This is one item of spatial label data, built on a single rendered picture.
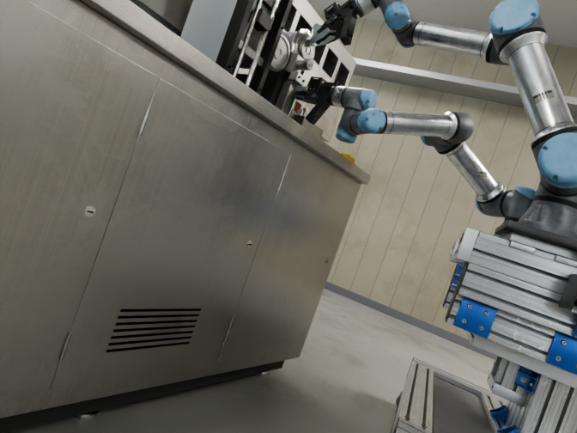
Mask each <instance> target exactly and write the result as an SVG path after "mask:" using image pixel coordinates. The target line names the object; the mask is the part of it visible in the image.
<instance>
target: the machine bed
mask: <svg viewBox="0 0 577 433"><path fill-rule="evenodd" d="M80 1H81V2H83V3H85V4H86V5H87V6H89V7H90V8H91V9H94V10H95V11H97V12H98V13H100V14H101V15H103V16H105V18H107V19H108V20H110V21H112V22H114V23H115V24H117V25H118V26H120V27H121V28H123V29H124V30H125V31H127V32H129V33H130V34H132V35H134V36H135V37H137V38H138V39H140V40H141V41H142V42H144V43H146V44H147V45H149V46H151V47H152V48H154V49H155V50H156V51H158V52H159V53H161V54H163V55H164V56H166V57H167V58H169V59H171V60H172V61H174V62H175V63H176V64H178V65H180V66H181V67H183V68H184V69H186V70H188V71H189V72H191V73H192V74H193V75H195V76H197V77H198V78H200V79H201V80H203V81H204V82H206V83H208V84H209V85H210V86H212V87H213V88H215V89H217V90H218V91H220V92H221V93H223V94H224V95H226V96H227V97H229V98H230V99H232V100H233V101H235V102H237V103H238V104H240V105H241V106H243V107H244V108H246V109H247V110H249V111H250V112H252V113H254V114H255V115H257V116H258V117H260V118H261V119H263V120H264V121H266V122H267V123H269V124H270V125H272V126H274V127H275V128H277V129H278V130H279V131H281V132H283V133H284V134H286V135H287V136H289V137H291V138H292V139H294V140H295V141H296V142H298V143H300V144H301V145H303V146H304V147H306V148H307V149H309V150H311V151H312V152H313V153H315V154H316V155H318V156H320V157H321V158H323V159H324V160H326V161H327V162H329V163H330V164H332V165H333V166H335V167H336V168H338V169H340V170H341V171H343V172H344V173H346V174H347V175H349V176H350V177H352V178H353V179H355V180H357V181H358V182H360V183H362V184H365V185H368V183H369V181H370V178H371V175H369V174H367V173H366V172H365V171H363V170H362V169H361V168H359V167H357V166H356V165H355V164H354V163H353V162H351V161H350V160H348V159H347V158H346V157H344V156H343V155H341V154H340V153H338V152H337V151H336V150H334V149H333V148H332V147H331V146H329V145H328V144H327V143H325V142H324V141H322V140H321V139H319V138H318V137H316V136H315V135H314V134H312V133H311V132H310V131H309V130H307V129H306V128H305V127H303V126H302V125H300V124H299V123H297V122H296V121H295V120H293V119H291V118H290V117H289V116H288V115H287V114H286V113H284V112H282V111H281V110H280V109H278V108H277V107H275V106H274V105H272V104H271V103H270V102H268V101H267V100H266V99H265V98H263V97H262V96H261V95H259V94H258V93H256V92H255V91H253V90H252V89H251V88H249V87H248V86H246V85H245V84H244V83H243V82H241V81H240V80H239V79H237V78H236V77H234V76H233V75H231V74H230V73H229V72H227V71H226V70H224V69H223V68H222V67H221V66H220V65H218V64H216V63H215V62H214V61H212V60H211V59H210V58H208V57H207V56H205V55H204V54H202V53H201V52H200V51H199V50H198V49H196V48H195V47H193V46H192V45H190V44H189V43H188V42H186V41H185V40H183V39H182V38H180V37H179V36H178V35H177V34H175V33H174V32H173V31H171V30H170V29H169V28H167V27H165V26H164V25H163V24H161V23H160V22H159V21H157V20H156V19H155V18H154V17H152V16H151V15H149V14H148V13H146V12H145V11H144V10H142V9H141V8H139V7H138V6H136V5H135V4H134V3H133V2H132V1H130V0H80Z"/></svg>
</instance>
